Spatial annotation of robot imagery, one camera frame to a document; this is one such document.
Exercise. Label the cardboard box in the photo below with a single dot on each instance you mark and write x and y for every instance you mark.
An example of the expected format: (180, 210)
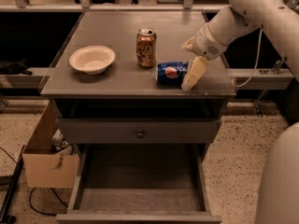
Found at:
(43, 167)

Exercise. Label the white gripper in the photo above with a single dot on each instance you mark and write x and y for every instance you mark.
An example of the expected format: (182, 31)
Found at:
(206, 43)

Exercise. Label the black bar on floor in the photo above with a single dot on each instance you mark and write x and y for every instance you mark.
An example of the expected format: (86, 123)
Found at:
(11, 181)

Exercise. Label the gold soda can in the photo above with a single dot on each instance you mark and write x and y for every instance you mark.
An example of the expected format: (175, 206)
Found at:
(146, 47)

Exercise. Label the closed grey drawer with knob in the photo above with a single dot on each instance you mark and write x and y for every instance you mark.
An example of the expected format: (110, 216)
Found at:
(136, 131)

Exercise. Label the black object on rail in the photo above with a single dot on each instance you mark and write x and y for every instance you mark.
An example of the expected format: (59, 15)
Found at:
(14, 68)

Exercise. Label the white items in box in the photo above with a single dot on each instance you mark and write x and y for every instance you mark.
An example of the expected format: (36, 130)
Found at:
(60, 145)

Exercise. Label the grey drawer cabinet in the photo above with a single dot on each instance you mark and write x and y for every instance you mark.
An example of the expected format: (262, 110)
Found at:
(126, 90)

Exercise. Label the open grey lower drawer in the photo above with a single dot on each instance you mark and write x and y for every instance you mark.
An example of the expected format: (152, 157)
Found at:
(139, 184)

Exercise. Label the metal clamp bracket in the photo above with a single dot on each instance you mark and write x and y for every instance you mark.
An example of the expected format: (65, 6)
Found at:
(274, 70)

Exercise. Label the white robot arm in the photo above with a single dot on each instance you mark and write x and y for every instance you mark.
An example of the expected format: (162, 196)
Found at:
(241, 17)

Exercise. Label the white paper bowl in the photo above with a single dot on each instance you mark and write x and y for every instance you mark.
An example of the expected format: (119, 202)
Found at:
(92, 60)

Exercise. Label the blue pepsi can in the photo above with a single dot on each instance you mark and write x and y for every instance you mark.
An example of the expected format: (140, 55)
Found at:
(171, 73)

